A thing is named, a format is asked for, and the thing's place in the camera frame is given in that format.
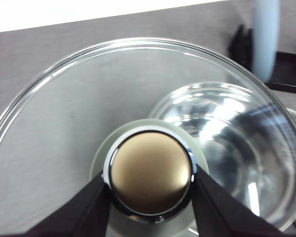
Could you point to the blue plate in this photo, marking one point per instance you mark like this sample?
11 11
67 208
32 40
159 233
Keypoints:
265 24

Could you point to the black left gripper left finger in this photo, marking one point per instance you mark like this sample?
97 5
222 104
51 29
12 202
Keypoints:
84 214

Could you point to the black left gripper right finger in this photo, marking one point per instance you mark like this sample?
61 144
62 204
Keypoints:
219 213

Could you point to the glass steamer lid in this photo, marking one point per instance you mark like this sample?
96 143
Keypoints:
148 113

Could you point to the black dish rack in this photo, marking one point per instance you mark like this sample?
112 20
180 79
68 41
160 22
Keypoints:
283 75

